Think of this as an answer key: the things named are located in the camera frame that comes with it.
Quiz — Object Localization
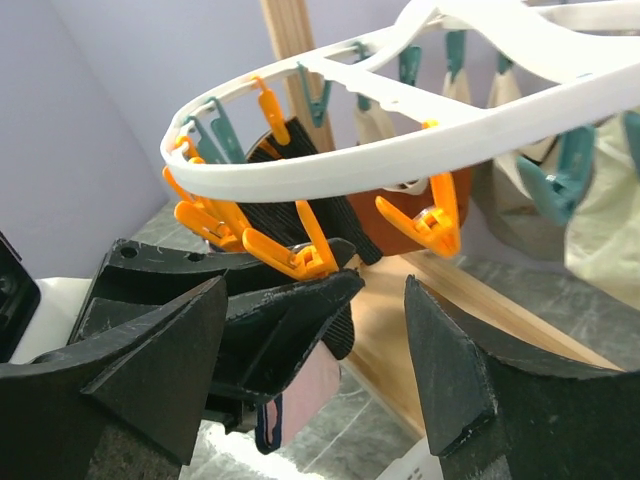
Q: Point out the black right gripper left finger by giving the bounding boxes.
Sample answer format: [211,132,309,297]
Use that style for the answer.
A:
[1,278,227,479]

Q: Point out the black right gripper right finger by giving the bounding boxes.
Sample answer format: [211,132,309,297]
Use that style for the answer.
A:
[404,277,639,479]

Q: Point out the white round clip hanger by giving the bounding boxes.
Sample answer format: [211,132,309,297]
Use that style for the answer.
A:
[159,1,639,202]

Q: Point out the pink underwear navy trim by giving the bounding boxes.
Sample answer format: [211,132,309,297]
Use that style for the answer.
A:
[254,341,341,455]

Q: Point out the teal clothes peg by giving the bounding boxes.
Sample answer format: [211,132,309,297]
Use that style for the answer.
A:
[183,97,246,164]
[516,125,596,226]
[297,63,332,128]

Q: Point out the cream white underwear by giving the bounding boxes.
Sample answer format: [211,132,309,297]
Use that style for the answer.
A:
[564,109,639,309]

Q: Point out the rust orange underwear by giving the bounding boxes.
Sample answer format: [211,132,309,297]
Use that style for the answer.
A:
[347,168,473,256]

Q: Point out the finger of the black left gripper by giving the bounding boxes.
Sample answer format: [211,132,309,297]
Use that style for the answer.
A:
[203,270,364,431]

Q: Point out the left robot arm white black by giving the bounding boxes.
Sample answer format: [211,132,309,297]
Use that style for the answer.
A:
[1,239,364,438]

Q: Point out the grey beige underwear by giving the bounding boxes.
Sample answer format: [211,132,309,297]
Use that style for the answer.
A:
[472,136,565,262]

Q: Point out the black ribbed underwear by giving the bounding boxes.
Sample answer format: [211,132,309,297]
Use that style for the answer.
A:
[219,117,384,361]

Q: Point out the orange clothes peg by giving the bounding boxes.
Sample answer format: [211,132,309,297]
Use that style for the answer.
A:
[251,75,291,146]
[242,200,339,281]
[162,166,244,252]
[375,172,461,258]

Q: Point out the wooden drying rack frame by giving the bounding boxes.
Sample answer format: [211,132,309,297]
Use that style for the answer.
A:
[259,0,626,441]

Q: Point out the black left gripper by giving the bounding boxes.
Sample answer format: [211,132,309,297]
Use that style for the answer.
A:
[0,234,294,363]

